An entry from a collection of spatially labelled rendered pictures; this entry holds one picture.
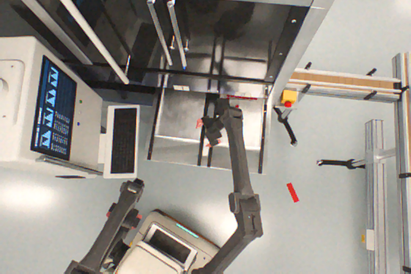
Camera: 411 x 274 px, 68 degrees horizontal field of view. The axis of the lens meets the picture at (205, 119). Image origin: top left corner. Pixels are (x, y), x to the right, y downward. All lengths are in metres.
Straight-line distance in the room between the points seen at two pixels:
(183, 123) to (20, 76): 0.87
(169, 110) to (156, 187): 1.00
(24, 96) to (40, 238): 1.83
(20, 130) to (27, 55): 0.30
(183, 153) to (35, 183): 1.63
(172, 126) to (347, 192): 1.62
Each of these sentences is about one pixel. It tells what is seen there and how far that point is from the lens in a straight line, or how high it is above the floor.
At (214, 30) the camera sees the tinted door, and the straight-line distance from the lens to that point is 1.14.
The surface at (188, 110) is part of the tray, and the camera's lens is 1.79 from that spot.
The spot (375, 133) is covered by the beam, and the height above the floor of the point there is 0.54.
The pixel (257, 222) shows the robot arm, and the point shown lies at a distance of 1.10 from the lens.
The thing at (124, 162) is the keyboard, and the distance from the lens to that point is 1.85.
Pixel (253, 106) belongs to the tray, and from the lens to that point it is 1.80.
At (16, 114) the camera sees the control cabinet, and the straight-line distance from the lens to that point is 1.28.
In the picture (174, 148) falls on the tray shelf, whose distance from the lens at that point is 1.74.
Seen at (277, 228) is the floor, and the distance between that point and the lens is 2.63.
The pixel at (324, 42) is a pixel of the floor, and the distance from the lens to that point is 3.13.
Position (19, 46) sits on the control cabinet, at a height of 1.55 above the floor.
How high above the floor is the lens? 2.58
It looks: 74 degrees down
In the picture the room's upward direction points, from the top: 8 degrees counter-clockwise
